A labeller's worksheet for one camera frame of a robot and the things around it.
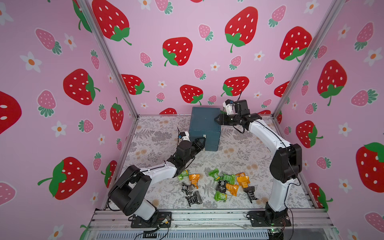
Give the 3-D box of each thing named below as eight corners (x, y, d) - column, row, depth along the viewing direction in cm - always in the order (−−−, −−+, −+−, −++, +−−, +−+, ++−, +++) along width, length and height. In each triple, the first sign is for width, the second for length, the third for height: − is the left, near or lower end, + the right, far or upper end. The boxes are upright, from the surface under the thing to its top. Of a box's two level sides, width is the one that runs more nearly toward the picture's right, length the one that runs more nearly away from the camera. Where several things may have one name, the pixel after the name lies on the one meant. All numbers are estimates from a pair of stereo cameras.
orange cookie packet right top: (238, 187, 86) (238, 186, 85) (235, 173, 92) (236, 172, 90) (250, 187, 86) (251, 186, 85) (247, 173, 92) (248, 172, 90)
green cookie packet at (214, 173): (213, 182, 88) (213, 181, 87) (208, 173, 92) (208, 172, 90) (222, 178, 90) (223, 176, 88) (216, 169, 94) (217, 167, 92)
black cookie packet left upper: (181, 196, 83) (181, 194, 81) (182, 186, 87) (181, 184, 85) (193, 196, 83) (193, 194, 81) (193, 186, 87) (193, 184, 85)
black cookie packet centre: (216, 192, 84) (217, 191, 82) (216, 181, 89) (216, 180, 87) (226, 192, 84) (227, 191, 82) (225, 181, 89) (225, 180, 87)
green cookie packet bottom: (214, 201, 82) (214, 200, 80) (213, 192, 85) (214, 190, 83) (227, 201, 82) (227, 200, 80) (225, 192, 85) (226, 190, 83)
